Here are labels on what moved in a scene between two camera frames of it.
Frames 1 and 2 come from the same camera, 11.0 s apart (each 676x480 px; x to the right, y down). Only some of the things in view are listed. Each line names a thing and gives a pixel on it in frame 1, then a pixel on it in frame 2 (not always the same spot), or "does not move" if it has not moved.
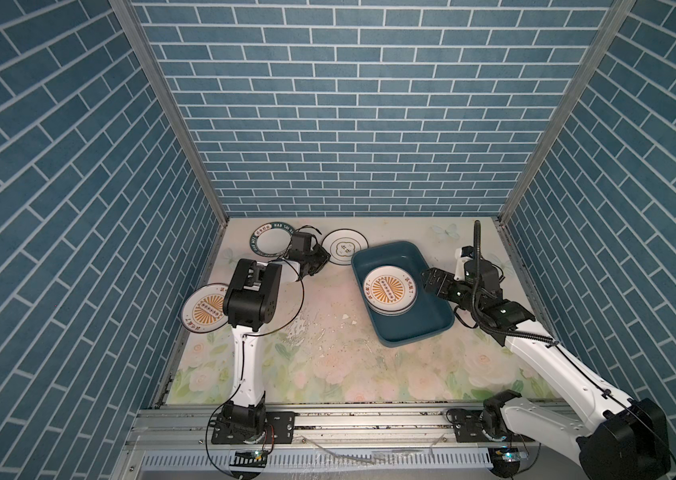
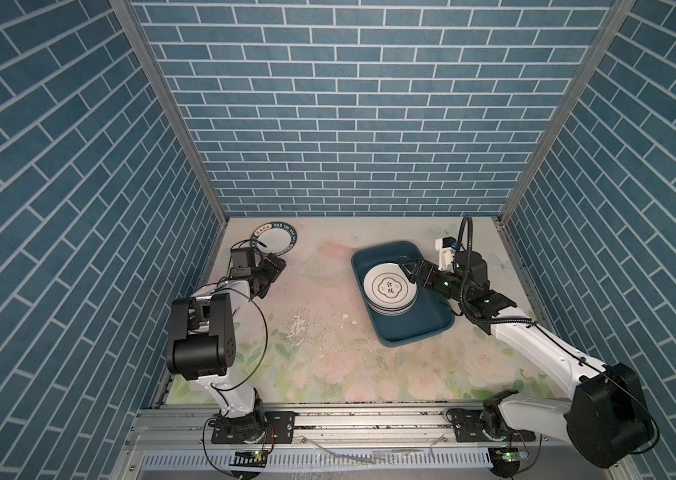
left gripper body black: [313, 259] → [264, 273]
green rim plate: [271, 239] does not move
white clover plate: [342, 243] → [389, 291]
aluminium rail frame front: [177, 443] does not move
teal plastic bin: [431, 314] does not move
